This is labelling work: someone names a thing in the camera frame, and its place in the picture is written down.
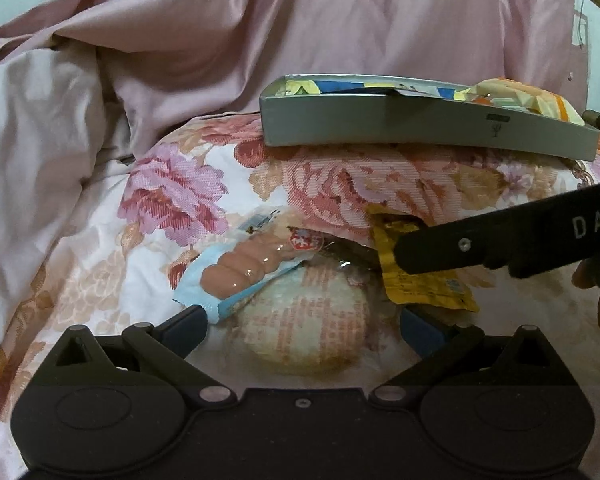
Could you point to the pale pink duvet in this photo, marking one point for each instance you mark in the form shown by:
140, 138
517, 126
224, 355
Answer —
40, 160

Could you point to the yellow snack packet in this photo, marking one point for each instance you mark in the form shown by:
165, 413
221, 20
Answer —
420, 290

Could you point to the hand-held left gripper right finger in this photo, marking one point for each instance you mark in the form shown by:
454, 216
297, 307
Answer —
420, 332

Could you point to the blue sausage packet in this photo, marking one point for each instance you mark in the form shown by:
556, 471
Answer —
245, 265

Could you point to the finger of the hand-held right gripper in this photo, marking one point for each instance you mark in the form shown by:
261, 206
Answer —
440, 250

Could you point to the grey tray with colourful drawing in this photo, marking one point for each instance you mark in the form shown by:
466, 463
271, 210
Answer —
380, 120

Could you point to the pink satin sheet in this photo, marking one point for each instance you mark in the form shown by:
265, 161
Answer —
230, 35

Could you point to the dark brown snack packet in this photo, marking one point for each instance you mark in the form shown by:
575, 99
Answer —
350, 252

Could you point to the round rice cracker packet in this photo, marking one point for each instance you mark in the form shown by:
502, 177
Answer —
305, 320

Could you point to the floral bedsheet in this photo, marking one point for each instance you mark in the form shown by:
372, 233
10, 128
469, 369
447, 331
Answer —
180, 185

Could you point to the orange yellow snack bag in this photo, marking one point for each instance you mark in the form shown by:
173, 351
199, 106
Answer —
530, 97

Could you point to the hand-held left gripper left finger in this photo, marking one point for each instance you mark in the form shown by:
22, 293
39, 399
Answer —
182, 332

